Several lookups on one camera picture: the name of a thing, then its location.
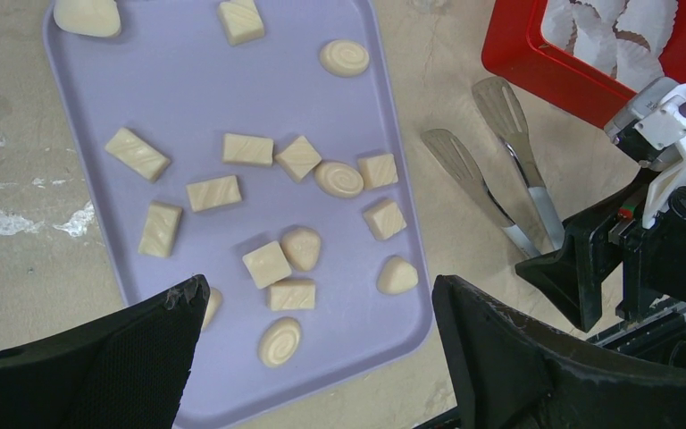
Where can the oval swirl chocolate right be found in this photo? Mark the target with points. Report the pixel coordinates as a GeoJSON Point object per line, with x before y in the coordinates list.
{"type": "Point", "coordinates": [344, 58]}

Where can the square chocolate lower centre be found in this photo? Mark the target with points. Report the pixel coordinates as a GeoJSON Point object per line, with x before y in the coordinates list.
{"type": "Point", "coordinates": [267, 265]}

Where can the rectangular white chocolate centre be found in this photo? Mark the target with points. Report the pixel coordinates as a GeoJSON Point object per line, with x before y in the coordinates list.
{"type": "Point", "coordinates": [247, 150]}

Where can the metal tongs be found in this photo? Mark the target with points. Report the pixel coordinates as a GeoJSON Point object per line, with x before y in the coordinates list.
{"type": "Point", "coordinates": [499, 173]}

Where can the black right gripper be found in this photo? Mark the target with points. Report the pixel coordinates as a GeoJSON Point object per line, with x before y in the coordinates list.
{"type": "Point", "coordinates": [653, 258]}

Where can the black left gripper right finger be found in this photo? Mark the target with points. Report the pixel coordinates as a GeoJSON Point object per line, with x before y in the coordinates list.
{"type": "Point", "coordinates": [556, 373]}

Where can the heart white chocolate top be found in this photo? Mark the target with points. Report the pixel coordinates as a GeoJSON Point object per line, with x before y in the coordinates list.
{"type": "Point", "coordinates": [93, 18]}

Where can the square chocolate lower right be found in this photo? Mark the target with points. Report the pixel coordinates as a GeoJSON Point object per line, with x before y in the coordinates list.
{"type": "Point", "coordinates": [385, 219]}

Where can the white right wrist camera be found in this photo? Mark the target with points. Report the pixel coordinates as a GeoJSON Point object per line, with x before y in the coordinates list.
{"type": "Point", "coordinates": [651, 130]}

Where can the oval swirl chocolate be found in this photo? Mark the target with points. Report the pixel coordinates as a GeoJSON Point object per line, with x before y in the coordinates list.
{"type": "Point", "coordinates": [344, 58]}
{"type": "Point", "coordinates": [279, 342]}
{"type": "Point", "coordinates": [338, 179]}

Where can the oval swirl chocolate bottom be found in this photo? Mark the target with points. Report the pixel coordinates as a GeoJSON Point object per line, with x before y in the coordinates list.
{"type": "Point", "coordinates": [279, 342]}

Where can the oval swirl chocolate centre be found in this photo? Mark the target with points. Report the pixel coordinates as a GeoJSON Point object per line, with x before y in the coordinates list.
{"type": "Point", "coordinates": [338, 179]}

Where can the square white chocolate top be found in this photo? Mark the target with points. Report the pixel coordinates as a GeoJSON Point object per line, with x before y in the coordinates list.
{"type": "Point", "coordinates": [241, 21]}

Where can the rectangular white chocolate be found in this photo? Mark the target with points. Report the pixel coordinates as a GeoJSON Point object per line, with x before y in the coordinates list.
{"type": "Point", "coordinates": [247, 150]}
{"type": "Point", "coordinates": [133, 151]}

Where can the red chocolate box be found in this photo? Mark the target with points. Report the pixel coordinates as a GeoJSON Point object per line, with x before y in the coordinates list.
{"type": "Point", "coordinates": [588, 58]}

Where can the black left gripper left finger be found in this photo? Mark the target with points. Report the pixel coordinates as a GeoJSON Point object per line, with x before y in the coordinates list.
{"type": "Point", "coordinates": [123, 370]}

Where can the rectangular chocolate lower left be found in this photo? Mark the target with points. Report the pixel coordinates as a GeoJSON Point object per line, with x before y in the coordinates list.
{"type": "Point", "coordinates": [160, 229]}

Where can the rectangular chocolate bottom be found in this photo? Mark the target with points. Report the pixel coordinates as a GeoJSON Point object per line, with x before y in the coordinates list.
{"type": "Point", "coordinates": [292, 294]}

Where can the rectangular white chocolate left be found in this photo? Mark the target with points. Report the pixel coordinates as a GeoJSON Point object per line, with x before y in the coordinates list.
{"type": "Point", "coordinates": [133, 151]}

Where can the lavender plastic tray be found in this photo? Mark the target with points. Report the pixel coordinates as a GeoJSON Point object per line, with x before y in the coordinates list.
{"type": "Point", "coordinates": [274, 168]}

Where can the rectangular chocolate middle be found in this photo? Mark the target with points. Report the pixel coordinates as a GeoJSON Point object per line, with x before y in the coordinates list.
{"type": "Point", "coordinates": [213, 193]}

